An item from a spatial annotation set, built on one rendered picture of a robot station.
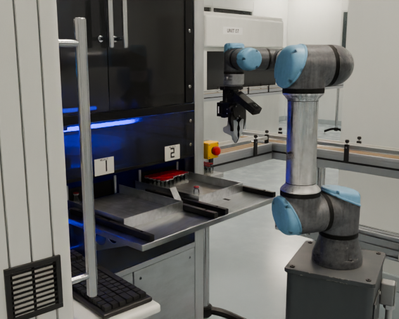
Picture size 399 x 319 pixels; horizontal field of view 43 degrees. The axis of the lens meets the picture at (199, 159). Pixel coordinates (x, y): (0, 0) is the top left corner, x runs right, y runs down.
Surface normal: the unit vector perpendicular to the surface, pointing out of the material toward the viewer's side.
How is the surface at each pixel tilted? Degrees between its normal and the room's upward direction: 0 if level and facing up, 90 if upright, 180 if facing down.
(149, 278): 90
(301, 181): 89
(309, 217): 89
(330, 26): 90
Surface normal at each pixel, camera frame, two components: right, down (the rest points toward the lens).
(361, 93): -0.67, 0.15
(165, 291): 0.74, 0.14
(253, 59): 0.34, 0.18
